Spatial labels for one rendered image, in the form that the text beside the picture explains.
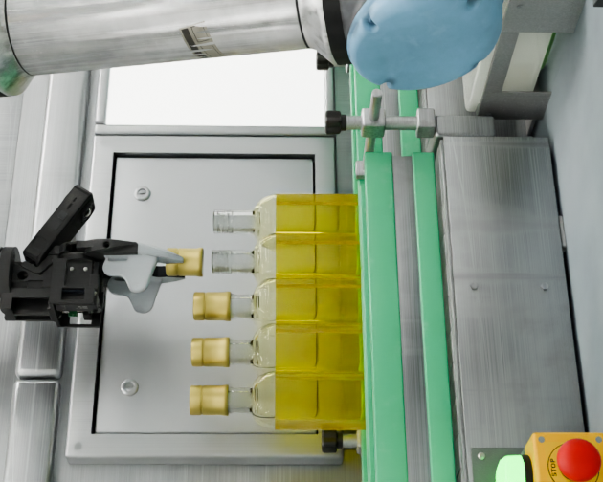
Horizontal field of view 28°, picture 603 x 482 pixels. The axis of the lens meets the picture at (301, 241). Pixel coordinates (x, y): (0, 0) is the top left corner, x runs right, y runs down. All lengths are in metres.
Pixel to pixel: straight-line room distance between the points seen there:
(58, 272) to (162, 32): 0.53
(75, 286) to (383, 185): 0.37
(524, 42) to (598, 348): 0.35
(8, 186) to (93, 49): 0.78
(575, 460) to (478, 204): 0.34
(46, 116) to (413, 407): 0.75
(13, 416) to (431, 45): 0.83
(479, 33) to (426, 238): 0.46
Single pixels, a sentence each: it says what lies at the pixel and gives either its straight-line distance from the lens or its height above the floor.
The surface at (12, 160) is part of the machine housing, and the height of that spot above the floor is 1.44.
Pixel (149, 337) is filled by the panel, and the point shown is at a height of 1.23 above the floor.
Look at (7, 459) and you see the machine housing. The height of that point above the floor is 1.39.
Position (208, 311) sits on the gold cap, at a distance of 1.41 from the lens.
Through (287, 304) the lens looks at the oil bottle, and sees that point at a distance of 1.40.
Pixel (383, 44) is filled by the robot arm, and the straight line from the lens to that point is 0.90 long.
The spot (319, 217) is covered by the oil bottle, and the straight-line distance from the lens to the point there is 1.46.
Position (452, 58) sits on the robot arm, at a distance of 0.93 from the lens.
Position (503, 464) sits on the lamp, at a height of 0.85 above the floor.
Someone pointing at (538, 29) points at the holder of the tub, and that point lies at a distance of 1.32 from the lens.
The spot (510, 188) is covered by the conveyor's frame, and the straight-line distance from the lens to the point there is 1.35.
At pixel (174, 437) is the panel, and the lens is 1.50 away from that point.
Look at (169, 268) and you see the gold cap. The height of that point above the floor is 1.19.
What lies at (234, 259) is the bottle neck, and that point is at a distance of 1.44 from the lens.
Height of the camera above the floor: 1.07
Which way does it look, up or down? 1 degrees down
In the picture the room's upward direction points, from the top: 90 degrees counter-clockwise
